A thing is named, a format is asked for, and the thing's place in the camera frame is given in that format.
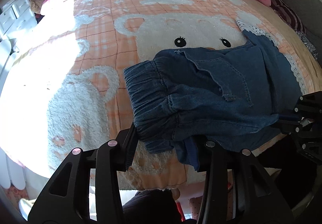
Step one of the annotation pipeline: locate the white drawer cabinet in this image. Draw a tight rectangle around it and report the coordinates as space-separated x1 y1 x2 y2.
1 0 37 40

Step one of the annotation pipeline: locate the striped purple pillow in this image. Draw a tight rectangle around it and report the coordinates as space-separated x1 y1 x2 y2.
270 0 306 34

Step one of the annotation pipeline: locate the blue denim pants lace hem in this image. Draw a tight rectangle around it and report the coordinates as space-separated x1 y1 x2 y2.
124 20 307 169

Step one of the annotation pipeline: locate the orange bear plush blanket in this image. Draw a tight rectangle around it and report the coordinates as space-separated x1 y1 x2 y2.
1 0 321 190

